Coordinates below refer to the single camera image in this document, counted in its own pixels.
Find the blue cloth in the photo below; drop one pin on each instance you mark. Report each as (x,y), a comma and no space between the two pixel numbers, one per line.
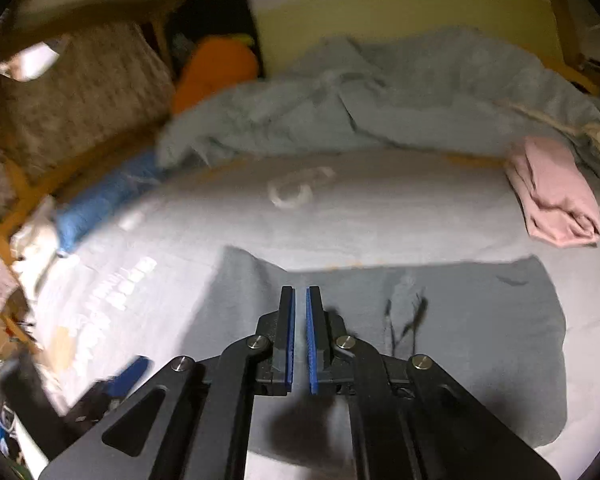
(95,205)

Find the folded pink cloth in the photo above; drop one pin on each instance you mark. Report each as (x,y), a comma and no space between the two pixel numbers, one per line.
(555,185)

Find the orange plush toy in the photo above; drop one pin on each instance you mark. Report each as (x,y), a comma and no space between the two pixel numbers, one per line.
(215,70)

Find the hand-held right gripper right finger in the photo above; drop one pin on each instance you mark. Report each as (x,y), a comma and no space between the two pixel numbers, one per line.
(312,350)

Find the grey-green crumpled blanket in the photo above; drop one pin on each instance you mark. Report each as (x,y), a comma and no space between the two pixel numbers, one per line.
(405,100)

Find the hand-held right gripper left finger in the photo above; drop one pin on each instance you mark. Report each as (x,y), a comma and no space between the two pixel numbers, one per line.
(288,350)

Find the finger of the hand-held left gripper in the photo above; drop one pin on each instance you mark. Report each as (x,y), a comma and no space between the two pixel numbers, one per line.
(130,375)

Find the white paper tag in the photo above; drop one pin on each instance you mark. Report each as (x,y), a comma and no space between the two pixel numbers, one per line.
(27,60)

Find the black printed cushion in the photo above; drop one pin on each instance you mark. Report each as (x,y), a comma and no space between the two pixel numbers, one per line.
(215,10)

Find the white cloth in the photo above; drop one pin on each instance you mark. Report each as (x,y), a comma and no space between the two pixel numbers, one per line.
(35,250)

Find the grey printed bed sheet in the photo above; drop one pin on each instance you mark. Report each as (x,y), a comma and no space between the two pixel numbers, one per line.
(380,210)

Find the grey monster print t-shirt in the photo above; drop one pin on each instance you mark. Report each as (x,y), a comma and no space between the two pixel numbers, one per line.
(480,335)

